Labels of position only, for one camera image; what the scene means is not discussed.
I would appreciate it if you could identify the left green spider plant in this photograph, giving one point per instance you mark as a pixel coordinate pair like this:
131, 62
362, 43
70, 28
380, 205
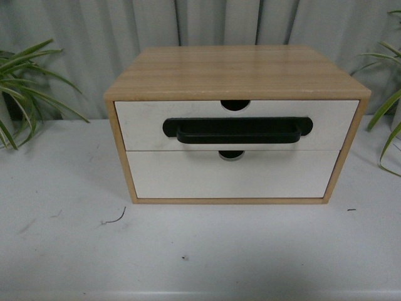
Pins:
23, 89

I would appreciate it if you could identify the white drawer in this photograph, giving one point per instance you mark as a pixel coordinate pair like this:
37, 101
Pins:
141, 122
256, 174

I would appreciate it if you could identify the grey curtain backdrop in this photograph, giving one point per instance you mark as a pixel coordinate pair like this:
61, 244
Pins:
99, 39

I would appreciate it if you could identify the green spider plant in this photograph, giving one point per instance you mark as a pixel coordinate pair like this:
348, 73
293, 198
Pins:
391, 56
23, 89

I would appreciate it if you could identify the right green spider plant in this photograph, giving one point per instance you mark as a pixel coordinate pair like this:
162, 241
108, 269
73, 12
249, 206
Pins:
391, 56

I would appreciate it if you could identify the black drawer handle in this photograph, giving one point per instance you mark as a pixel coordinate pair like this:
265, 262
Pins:
241, 130

